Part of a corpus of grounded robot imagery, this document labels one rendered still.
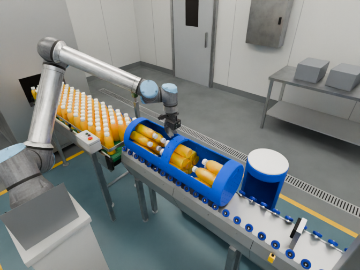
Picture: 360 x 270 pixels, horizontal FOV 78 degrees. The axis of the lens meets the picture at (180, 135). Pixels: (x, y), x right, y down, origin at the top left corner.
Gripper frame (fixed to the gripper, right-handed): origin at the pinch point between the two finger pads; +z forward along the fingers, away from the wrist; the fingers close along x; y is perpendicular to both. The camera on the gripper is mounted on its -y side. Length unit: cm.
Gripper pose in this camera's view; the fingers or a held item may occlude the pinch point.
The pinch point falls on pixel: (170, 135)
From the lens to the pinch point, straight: 153.4
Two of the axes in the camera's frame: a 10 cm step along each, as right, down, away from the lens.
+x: 6.5, -4.4, 6.1
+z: 0.2, 8.2, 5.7
